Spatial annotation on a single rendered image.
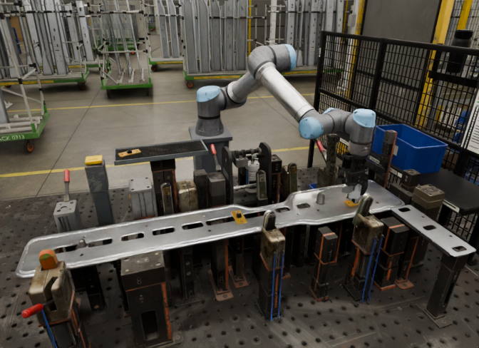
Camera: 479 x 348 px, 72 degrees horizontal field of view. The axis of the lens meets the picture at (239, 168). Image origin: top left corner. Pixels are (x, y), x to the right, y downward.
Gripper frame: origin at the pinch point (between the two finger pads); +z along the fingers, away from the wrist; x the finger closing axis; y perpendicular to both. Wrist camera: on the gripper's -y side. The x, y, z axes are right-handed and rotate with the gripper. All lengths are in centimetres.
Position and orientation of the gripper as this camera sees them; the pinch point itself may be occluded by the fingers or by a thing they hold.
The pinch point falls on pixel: (356, 198)
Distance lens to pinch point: 138.3
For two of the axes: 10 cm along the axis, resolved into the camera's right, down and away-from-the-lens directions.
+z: 0.1, 9.0, 4.4
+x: 3.1, 4.2, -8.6
